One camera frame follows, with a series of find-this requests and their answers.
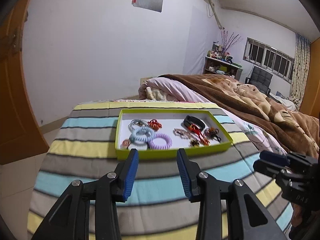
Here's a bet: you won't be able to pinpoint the purple spiral hair tie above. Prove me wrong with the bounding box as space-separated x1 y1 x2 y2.
148 133 174 151

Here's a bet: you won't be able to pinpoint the pink beaded bracelet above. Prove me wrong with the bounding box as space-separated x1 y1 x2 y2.
173 128 196 140

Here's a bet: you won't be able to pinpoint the red cord bracelet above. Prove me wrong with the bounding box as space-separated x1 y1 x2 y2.
187 125 211 147

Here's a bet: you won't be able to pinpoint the orange brown flower hair tie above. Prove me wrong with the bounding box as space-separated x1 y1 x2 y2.
203 126 222 143

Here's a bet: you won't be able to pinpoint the black wristband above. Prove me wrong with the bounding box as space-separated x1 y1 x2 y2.
183 115 206 131

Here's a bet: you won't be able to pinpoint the light blue spiral hair tie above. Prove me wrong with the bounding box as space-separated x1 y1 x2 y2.
128 126 156 146

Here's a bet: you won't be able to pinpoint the grey elastic hair tie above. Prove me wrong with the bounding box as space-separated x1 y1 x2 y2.
128 119 151 132

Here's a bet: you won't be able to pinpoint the red orange knotted bracelet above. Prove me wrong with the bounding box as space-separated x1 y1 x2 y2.
147 119 163 132

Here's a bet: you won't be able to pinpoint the small gold black charm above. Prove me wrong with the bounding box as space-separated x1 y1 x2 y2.
190 139 200 147

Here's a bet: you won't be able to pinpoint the brown plush blanket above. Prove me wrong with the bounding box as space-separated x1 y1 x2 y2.
165 74 319 158

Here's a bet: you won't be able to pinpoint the striped bed sheet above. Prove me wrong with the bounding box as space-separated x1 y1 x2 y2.
27 101 293 239

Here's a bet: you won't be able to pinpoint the lime green cardboard tray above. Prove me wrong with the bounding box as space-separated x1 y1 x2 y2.
116 108 233 160

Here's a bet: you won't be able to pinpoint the floral curtain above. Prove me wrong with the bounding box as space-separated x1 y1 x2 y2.
290 33 310 110

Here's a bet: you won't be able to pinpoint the black office chair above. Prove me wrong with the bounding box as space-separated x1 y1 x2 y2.
245 66 273 96

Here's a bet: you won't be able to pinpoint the barred window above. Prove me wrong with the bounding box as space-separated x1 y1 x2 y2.
243 37 294 83

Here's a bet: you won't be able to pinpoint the orange wooden door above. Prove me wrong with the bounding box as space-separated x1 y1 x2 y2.
1 0 49 165

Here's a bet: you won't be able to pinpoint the cluttered wooden shelf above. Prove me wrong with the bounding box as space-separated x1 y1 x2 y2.
203 42 242 81

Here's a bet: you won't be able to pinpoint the pink blossom branches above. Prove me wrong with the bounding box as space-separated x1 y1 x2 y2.
221 29 242 55

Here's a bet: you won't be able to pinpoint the white air conditioner pipe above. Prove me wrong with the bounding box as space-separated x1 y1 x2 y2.
208 0 225 30

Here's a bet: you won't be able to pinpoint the metal door latch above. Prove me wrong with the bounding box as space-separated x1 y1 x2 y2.
1 27 23 55

